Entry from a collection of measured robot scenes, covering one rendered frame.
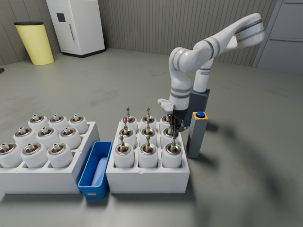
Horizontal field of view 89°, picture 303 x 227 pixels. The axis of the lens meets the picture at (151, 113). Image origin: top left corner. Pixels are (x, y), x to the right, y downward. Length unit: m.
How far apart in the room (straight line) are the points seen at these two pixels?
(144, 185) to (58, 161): 0.42
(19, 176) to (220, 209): 0.96
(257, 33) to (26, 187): 1.22
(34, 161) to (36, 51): 2.52
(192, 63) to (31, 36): 2.91
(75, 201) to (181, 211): 0.53
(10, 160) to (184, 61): 0.87
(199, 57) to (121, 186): 0.68
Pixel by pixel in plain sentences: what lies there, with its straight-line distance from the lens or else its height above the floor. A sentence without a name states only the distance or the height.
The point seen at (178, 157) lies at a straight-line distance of 0.75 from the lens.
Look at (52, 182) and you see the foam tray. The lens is 0.95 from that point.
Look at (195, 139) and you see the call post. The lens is 0.97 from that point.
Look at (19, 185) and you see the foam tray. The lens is 1.06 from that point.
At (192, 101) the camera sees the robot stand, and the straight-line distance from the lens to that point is 1.20.
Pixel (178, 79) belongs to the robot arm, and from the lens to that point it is 0.55.
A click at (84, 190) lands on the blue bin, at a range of 0.88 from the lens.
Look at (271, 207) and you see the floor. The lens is 1.07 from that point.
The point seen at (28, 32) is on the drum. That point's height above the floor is 0.49.
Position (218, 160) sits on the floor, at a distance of 1.13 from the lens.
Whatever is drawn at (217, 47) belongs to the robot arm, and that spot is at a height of 0.70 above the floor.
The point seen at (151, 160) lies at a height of 0.22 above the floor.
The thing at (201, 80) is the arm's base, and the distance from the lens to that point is 1.15.
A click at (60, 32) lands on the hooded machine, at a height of 0.42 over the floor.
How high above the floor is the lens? 0.80
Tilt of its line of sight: 34 degrees down
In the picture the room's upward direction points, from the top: 1 degrees clockwise
